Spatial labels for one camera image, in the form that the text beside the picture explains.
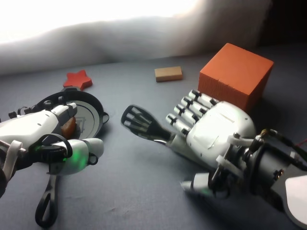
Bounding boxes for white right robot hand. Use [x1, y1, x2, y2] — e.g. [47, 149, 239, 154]
[165, 89, 257, 197]

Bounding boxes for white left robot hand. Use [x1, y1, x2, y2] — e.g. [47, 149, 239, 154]
[0, 95, 105, 175]

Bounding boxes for metal tongs with taped handles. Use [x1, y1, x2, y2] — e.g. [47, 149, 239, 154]
[121, 104, 188, 151]

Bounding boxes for small black frying pan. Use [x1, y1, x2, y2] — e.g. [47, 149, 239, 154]
[35, 86, 110, 228]

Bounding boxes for large orange foam block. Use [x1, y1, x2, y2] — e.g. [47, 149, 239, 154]
[199, 42, 274, 113]

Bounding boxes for red star block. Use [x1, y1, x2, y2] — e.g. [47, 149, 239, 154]
[62, 69, 93, 92]

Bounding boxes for tan wooden rectangular block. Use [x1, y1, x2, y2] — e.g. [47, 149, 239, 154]
[154, 66, 183, 83]

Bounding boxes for grey table cloth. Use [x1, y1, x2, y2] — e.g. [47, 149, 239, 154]
[0, 45, 307, 230]

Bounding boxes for white fabric sheet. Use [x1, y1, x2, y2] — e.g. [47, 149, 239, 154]
[0, 0, 274, 77]

